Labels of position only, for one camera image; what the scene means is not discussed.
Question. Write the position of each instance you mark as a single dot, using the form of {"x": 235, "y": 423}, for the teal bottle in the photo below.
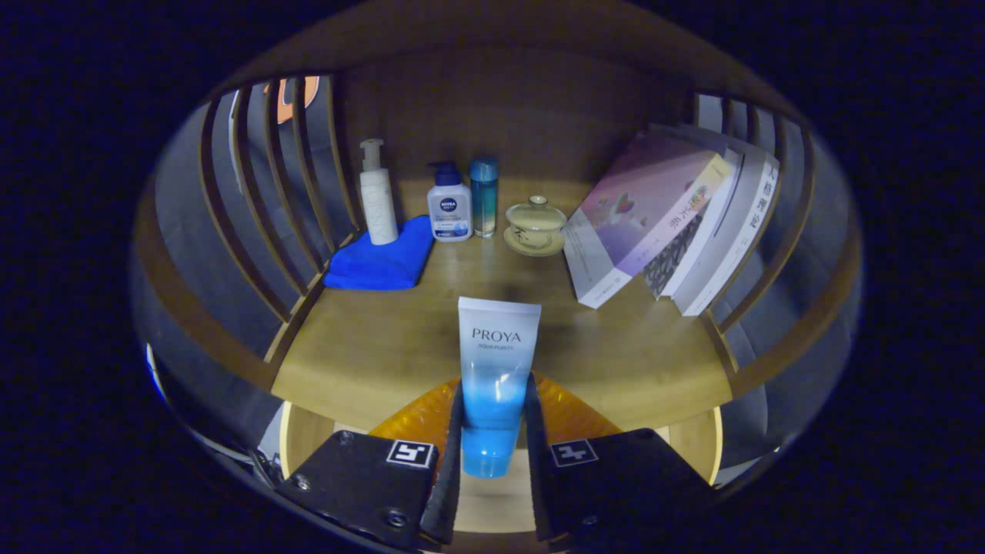
{"x": 484, "y": 200}

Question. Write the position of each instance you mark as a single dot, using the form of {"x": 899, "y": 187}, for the dark patterned book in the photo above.
{"x": 677, "y": 254}

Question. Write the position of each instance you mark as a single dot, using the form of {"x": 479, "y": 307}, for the white bottle with blue cap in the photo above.
{"x": 449, "y": 211}

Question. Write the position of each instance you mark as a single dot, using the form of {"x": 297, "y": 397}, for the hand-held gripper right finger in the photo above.
{"x": 539, "y": 492}

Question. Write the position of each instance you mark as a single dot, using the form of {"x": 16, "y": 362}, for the lidded ceramic tea cup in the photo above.
{"x": 535, "y": 227}

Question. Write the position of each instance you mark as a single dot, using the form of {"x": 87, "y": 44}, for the white pump bottle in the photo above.
{"x": 378, "y": 208}

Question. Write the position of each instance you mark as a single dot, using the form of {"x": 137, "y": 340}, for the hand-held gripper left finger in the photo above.
{"x": 446, "y": 500}

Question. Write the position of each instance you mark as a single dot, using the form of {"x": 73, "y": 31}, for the purple cover book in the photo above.
{"x": 639, "y": 215}

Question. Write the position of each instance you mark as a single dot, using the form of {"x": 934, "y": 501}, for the blue and white tube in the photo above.
{"x": 496, "y": 354}

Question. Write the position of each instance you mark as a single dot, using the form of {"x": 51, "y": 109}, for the folded blue cloth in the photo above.
{"x": 381, "y": 261}

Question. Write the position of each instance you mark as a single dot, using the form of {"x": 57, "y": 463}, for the wooden cabinet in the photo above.
{"x": 523, "y": 108}

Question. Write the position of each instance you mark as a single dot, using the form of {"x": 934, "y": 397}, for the plain white book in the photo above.
{"x": 712, "y": 223}

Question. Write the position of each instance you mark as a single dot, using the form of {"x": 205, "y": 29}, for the white book with black lettering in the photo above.
{"x": 739, "y": 231}

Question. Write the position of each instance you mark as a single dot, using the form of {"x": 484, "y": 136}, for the wooden countertop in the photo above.
{"x": 369, "y": 346}

